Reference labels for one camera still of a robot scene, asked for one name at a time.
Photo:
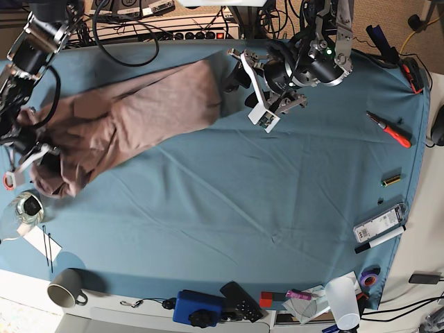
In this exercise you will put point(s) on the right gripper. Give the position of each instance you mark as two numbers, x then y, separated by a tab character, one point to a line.
27	140

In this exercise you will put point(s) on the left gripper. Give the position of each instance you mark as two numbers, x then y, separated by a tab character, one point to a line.
280	95

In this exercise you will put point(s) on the pink T-shirt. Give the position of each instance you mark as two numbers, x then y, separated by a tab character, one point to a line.
101	128

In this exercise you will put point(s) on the orange handled screwdriver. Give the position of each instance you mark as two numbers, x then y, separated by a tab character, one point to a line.
396	135

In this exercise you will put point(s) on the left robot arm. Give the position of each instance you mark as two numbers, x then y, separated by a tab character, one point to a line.
318	53

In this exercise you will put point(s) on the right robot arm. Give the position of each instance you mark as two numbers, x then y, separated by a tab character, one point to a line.
48	29

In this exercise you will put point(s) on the red tape roll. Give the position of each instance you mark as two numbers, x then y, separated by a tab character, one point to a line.
8	182

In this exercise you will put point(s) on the black zip tie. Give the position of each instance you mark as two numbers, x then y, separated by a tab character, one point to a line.
47	248

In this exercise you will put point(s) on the black power strip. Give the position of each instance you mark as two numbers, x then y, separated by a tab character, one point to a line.
199	35

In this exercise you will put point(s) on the white paper card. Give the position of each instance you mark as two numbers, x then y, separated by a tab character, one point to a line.
35	238

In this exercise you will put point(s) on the grey ceramic mug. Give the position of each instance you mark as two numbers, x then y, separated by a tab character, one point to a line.
66	289

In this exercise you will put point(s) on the blue table cloth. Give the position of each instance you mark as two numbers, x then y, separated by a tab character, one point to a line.
270	211

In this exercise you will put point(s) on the blue black tool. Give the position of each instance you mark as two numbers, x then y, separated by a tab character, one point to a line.
388	53

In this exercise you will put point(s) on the orange black clamp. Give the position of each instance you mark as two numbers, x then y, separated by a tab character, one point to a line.
412	72

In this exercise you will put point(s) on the gold AA battery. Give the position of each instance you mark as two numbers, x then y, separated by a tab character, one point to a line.
390	181

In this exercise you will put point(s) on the black computer mouse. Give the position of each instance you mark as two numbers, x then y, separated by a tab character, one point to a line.
437	131

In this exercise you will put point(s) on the blue box with knob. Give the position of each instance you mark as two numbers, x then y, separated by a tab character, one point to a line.
198	309

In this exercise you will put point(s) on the black white marker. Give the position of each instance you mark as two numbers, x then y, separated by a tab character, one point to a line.
382	239

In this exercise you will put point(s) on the clear plastic case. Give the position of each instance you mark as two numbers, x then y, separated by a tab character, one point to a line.
380	223

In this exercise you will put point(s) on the red black block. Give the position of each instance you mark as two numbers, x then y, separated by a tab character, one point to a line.
267	298

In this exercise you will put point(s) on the purple tube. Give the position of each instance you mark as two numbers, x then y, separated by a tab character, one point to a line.
302	295

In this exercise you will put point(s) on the black remote control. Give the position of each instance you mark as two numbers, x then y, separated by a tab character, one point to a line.
238	298

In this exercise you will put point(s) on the translucent plastic cup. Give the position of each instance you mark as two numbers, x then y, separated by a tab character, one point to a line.
341	297

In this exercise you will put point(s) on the purple tape roll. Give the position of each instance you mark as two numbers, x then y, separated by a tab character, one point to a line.
369	277

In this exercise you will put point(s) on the black phone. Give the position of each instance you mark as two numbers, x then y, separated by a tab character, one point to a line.
425	278

